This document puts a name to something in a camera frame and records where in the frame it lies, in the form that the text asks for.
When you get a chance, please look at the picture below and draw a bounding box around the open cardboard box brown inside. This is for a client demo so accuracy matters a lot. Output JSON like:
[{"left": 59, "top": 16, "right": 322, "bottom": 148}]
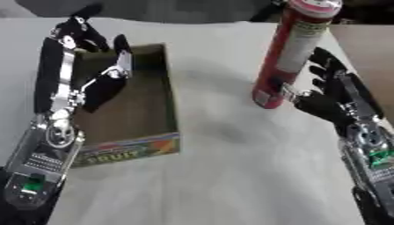
[{"left": 69, "top": 42, "right": 182, "bottom": 169}]

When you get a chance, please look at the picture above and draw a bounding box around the tall red bottle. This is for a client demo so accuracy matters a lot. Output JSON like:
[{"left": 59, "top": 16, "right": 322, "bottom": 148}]
[{"left": 251, "top": 0, "right": 345, "bottom": 110}]

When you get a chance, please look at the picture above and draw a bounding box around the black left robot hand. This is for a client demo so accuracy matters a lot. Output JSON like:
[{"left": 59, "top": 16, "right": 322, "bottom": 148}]
[{"left": 32, "top": 3, "right": 135, "bottom": 116}]

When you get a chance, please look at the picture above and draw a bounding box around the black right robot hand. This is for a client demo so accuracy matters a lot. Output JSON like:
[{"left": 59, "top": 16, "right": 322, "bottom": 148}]
[{"left": 280, "top": 47, "right": 385, "bottom": 136}]

